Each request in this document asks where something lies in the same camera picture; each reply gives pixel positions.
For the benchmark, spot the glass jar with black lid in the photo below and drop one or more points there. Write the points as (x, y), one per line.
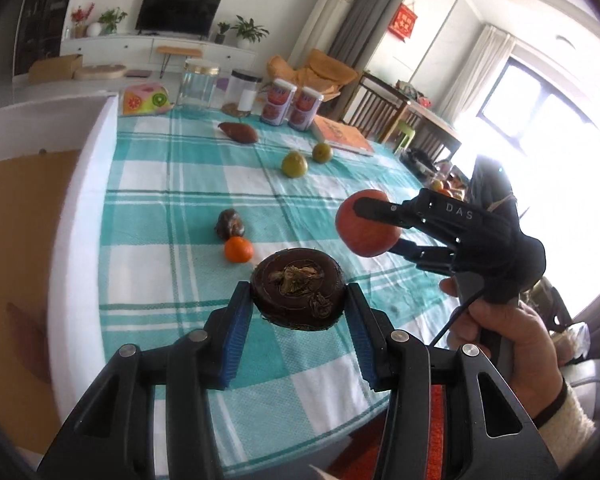
(242, 92)

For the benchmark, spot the white television cabinet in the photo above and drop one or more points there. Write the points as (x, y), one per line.
(140, 50)

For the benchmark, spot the glass jar with gold lid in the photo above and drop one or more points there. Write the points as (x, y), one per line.
(198, 85)

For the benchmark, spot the small orange mandarin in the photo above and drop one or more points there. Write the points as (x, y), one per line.
(238, 250)

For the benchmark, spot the red flowers in vase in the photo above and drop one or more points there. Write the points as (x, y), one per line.
(81, 16)

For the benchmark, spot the brown sweet potato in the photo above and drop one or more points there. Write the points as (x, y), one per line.
(237, 132)

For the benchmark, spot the black television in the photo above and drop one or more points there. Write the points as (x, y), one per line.
(177, 12)

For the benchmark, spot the large dark water chestnut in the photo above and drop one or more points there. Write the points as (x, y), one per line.
(297, 287)

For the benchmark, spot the window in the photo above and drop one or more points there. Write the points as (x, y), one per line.
(535, 105)

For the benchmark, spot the white-edged cardboard box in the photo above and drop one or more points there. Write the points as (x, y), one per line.
(25, 240)

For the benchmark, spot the white plastic bag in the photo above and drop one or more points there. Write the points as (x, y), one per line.
(577, 337)

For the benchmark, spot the person's right hand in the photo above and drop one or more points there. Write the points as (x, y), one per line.
(522, 350)

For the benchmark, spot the small dark water chestnut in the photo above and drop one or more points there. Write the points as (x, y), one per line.
(230, 222)

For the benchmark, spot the orange persimmon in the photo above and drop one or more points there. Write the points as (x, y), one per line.
(365, 235)

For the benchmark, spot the black wrist band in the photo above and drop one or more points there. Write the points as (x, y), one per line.
(552, 402)

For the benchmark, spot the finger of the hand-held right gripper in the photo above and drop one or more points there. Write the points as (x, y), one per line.
(410, 249)
(380, 207)

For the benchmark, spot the white and red can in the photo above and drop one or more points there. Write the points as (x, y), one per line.
(304, 109)
(276, 104)

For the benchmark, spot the teal checked tablecloth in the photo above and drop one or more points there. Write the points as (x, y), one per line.
(180, 200)

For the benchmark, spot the wooden side table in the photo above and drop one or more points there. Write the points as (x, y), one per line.
(435, 122)

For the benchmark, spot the large leafy potted plant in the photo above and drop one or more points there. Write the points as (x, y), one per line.
(250, 30)

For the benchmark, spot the fruit-print tissue box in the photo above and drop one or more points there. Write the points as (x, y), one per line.
(145, 101)

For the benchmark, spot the person's right forearm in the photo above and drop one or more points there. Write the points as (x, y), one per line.
(572, 427)

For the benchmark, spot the white standing air conditioner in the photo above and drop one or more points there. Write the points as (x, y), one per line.
(325, 20)

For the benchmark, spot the orange book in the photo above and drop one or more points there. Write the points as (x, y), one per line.
(342, 136)

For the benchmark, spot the white round vase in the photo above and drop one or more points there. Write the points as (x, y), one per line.
(94, 29)

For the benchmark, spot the green tangerine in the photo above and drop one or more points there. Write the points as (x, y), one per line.
(322, 153)
(294, 165)

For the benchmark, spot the red wall hanging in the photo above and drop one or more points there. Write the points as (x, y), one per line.
(406, 21)

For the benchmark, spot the wooden stool with metal legs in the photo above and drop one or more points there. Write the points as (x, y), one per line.
(179, 51)

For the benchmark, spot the small potted plant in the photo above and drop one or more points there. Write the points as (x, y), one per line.
(222, 32)

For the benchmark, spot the green plastic stool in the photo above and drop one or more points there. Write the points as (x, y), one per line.
(404, 135)

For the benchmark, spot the grey curtain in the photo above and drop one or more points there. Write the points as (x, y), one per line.
(370, 5)

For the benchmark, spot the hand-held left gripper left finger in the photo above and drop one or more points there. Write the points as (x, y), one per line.
(236, 332)

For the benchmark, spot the white curtain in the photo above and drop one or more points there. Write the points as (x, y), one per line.
(480, 70)

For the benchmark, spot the wooden chair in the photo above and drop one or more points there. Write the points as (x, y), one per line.
(375, 100)

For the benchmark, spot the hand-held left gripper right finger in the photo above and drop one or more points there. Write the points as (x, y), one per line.
(366, 342)

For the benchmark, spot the dark bookcase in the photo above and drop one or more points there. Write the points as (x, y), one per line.
(45, 5)

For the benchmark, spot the green potted plant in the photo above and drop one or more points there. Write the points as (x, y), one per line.
(112, 20)

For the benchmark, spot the round woven cushion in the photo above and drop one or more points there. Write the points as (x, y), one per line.
(100, 72)

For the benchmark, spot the brown cardboard box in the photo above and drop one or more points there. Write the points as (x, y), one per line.
(55, 68)

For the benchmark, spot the orange cloth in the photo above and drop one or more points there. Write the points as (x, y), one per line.
(325, 67)

